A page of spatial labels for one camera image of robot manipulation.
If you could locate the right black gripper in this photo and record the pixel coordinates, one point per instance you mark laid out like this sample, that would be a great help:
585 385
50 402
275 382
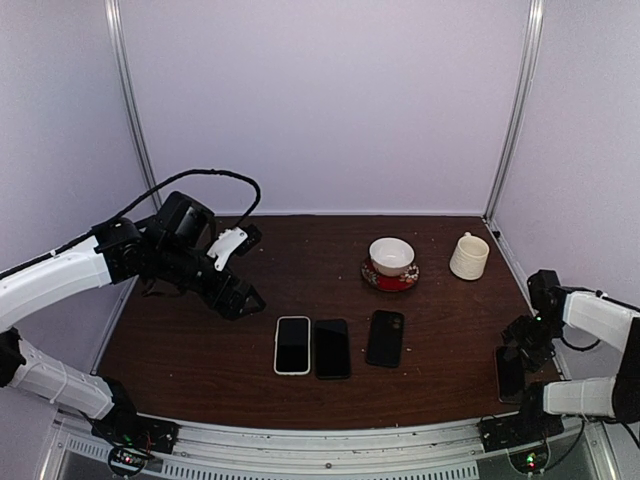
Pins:
533 359

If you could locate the white-edged black phone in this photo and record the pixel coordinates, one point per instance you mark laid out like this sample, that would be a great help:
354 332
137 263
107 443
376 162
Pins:
292 345

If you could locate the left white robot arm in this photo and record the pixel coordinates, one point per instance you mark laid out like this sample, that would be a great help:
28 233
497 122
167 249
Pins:
48 280

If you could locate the cream ceramic mug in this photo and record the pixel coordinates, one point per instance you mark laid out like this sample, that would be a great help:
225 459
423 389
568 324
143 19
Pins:
469 257

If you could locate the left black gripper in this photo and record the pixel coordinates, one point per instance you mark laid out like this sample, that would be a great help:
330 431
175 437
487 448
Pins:
230 309

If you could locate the black phone edge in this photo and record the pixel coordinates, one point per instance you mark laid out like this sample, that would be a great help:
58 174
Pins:
510 374

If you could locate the aluminium frame post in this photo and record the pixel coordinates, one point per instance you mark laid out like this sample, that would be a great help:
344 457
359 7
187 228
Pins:
118 42
529 59

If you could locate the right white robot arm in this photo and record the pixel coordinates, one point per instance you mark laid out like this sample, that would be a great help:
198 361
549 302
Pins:
582 320

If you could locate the clear white phone case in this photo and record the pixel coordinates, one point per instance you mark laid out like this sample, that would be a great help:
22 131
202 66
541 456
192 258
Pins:
292 345

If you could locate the white ceramic bowl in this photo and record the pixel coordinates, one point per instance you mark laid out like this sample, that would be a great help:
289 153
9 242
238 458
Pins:
391 256

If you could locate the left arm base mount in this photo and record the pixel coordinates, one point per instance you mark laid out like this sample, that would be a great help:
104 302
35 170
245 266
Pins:
135 443

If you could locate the left aluminium frame post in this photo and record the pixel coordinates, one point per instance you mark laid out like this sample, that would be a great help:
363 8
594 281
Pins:
118 42

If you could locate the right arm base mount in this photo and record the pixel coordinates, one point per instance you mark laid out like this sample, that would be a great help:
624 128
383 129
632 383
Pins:
515 432

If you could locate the red floral saucer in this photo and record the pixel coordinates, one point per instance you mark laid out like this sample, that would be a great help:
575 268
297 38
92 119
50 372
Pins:
405 281

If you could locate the right aluminium frame post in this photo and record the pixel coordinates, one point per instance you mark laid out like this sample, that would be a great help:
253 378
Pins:
529 59

